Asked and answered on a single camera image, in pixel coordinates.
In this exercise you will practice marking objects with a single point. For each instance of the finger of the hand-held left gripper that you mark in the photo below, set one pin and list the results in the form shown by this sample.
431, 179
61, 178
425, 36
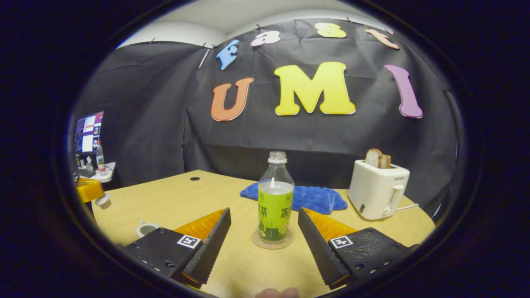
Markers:
89, 189

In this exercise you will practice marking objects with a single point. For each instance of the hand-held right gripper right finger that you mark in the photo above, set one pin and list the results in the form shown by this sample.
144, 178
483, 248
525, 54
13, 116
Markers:
316, 248

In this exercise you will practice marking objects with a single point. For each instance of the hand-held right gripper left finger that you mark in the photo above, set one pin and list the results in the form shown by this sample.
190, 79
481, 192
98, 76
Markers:
211, 248

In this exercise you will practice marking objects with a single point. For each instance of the round brown coaster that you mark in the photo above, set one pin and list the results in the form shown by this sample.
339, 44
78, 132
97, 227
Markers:
258, 242

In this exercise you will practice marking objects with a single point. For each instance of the clear water bottle green label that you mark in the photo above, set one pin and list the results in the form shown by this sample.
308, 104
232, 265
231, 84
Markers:
275, 207

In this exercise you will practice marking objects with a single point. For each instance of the red cap plastic bottle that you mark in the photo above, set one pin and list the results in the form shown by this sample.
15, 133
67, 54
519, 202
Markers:
100, 159

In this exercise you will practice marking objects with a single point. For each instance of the white side table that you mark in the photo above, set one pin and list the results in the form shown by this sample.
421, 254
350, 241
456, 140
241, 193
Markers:
105, 176

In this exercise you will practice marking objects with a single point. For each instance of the blue towel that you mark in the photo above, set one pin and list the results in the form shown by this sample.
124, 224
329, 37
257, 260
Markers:
314, 198

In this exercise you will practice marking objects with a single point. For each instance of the computer monitor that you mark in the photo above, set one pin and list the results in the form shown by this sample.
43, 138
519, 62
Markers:
89, 132

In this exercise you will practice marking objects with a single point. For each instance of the white toaster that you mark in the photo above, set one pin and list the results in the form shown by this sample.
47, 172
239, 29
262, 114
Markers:
374, 192

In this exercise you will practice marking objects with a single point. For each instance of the pale bread slice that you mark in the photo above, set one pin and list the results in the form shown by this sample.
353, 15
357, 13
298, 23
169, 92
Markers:
373, 157

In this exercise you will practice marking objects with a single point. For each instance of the brown toasted bread slice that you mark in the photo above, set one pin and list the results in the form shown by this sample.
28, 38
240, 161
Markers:
386, 161

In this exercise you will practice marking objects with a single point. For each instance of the black backdrop cloth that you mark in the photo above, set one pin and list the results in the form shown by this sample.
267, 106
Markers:
331, 136

